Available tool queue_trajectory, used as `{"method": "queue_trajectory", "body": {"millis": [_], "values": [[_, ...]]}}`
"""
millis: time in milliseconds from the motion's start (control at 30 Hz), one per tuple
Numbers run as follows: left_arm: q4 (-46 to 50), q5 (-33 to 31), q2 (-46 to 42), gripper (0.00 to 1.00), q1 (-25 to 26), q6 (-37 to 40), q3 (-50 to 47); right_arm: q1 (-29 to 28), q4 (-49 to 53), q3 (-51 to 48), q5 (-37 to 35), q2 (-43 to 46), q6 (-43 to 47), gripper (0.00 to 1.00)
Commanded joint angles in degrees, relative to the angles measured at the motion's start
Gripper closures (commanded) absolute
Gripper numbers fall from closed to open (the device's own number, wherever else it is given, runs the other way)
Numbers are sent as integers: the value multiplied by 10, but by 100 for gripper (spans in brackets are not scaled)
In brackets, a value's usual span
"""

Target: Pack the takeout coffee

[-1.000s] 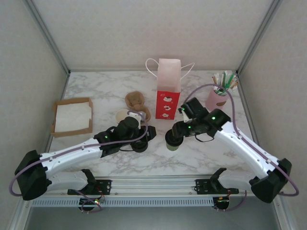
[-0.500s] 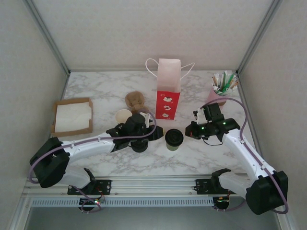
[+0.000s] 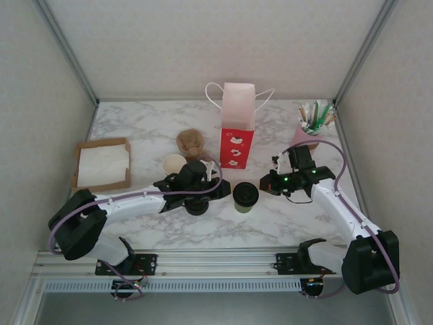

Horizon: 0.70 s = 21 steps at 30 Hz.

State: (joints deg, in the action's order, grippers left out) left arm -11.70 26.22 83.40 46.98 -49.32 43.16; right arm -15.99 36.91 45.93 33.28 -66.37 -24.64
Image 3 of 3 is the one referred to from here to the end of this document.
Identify stack of paper cups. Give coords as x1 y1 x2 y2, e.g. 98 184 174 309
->
162 154 187 177

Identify black cup lid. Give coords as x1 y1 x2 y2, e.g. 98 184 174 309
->
232 181 260 207

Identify green paper cup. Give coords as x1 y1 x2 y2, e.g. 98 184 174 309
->
234 199 255 216

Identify red printed paper bag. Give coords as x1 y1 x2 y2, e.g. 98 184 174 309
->
204 81 275 170

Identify brown cardboard napkin box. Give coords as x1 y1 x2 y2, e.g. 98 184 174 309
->
72 137 133 192

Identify pink holder cup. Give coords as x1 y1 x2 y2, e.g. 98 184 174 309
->
291 121 324 155

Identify white paper napkins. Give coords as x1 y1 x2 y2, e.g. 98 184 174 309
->
77 144 130 188

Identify thin black camera cable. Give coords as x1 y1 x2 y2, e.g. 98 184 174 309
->
286 192 314 205

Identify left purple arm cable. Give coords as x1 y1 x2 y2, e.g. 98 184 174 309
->
49 155 224 302

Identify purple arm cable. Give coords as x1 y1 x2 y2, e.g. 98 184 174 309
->
280 140 402 301
49 155 224 302

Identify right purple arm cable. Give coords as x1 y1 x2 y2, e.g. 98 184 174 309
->
280 140 402 301

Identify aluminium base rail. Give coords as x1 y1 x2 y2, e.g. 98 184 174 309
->
33 248 402 279

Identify aluminium table side rail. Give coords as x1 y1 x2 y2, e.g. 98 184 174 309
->
50 101 99 252
333 101 369 221

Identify white slotted cable duct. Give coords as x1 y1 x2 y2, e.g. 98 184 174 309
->
43 278 302 293

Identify aluminium frame post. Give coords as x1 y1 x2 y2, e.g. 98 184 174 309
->
332 0 400 105
33 0 99 106

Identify aluminium lower frame bar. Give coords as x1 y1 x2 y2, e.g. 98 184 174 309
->
12 277 47 325
384 277 422 325

